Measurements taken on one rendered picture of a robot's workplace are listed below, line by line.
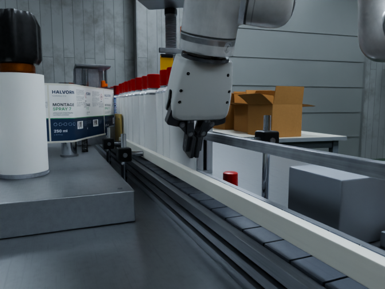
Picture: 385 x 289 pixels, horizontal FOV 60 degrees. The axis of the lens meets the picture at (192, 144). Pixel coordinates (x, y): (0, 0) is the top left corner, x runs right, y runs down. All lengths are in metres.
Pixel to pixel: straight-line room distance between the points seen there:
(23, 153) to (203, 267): 0.40
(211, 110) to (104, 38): 4.68
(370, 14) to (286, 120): 1.74
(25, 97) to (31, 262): 0.31
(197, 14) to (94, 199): 0.30
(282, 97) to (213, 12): 2.05
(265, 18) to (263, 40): 5.31
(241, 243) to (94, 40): 4.91
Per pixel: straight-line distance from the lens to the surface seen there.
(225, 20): 0.49
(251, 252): 0.33
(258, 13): 0.49
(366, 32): 0.90
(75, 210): 0.52
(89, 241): 0.48
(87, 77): 1.15
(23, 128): 0.66
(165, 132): 0.65
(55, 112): 0.89
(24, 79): 0.66
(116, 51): 5.15
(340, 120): 6.59
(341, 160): 0.34
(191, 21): 0.49
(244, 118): 2.97
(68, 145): 0.90
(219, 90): 0.53
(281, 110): 2.51
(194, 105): 0.52
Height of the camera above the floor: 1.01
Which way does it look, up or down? 7 degrees down
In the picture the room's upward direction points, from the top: straight up
